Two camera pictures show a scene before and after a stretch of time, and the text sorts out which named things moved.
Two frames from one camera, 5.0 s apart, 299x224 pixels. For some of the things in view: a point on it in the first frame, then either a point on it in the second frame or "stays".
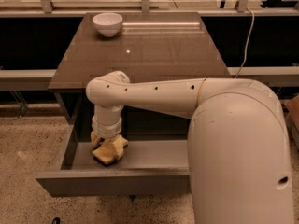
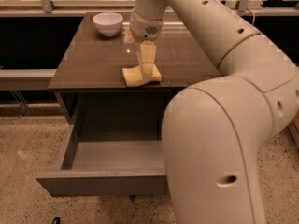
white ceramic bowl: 107,23 stays
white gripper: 106,129 to 144,28
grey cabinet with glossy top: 149,47 stays
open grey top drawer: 147,168 stays
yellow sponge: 106,151 to 133,76
